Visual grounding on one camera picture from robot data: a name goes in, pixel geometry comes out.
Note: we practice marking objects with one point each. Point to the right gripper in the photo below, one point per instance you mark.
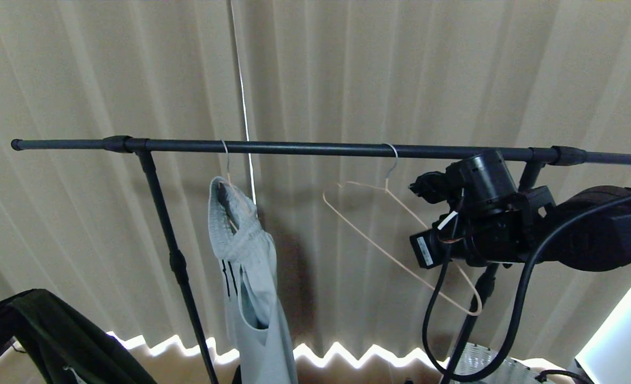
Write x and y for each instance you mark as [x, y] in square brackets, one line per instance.
[480, 240]

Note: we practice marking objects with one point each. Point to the green printed garment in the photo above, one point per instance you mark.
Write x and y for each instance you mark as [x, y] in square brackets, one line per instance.
[70, 341]

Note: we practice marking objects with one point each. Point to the pale grey shorts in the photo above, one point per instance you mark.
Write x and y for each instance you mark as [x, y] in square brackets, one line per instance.
[262, 330]

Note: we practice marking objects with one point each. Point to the pink clothes hanger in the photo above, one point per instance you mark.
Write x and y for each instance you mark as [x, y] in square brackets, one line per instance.
[358, 225]
[228, 170]

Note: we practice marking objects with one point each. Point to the white laundry basket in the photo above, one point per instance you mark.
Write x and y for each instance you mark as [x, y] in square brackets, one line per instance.
[486, 368]

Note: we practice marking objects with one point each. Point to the black clothes rack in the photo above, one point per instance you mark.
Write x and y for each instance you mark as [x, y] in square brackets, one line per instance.
[294, 148]

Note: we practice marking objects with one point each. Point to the beige curtain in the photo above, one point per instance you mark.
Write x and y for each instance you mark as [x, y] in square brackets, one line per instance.
[81, 80]

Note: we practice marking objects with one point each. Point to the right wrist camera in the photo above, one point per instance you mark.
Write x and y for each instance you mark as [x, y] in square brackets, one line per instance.
[433, 189]

